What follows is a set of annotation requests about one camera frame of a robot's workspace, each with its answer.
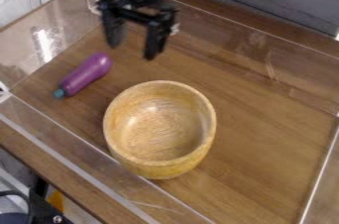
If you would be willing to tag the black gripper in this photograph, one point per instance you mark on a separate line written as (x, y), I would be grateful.
(155, 13)

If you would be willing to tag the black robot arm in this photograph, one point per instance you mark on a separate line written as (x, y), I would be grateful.
(154, 14)

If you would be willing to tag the black clamp with screw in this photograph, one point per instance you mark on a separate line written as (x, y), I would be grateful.
(44, 213)

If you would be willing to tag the clear acrylic tray wall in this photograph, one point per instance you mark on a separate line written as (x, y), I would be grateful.
(219, 134)

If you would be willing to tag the brown wooden bowl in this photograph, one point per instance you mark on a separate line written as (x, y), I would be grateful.
(159, 127)

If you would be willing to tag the purple toy eggplant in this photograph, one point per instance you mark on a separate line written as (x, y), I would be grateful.
(94, 68)

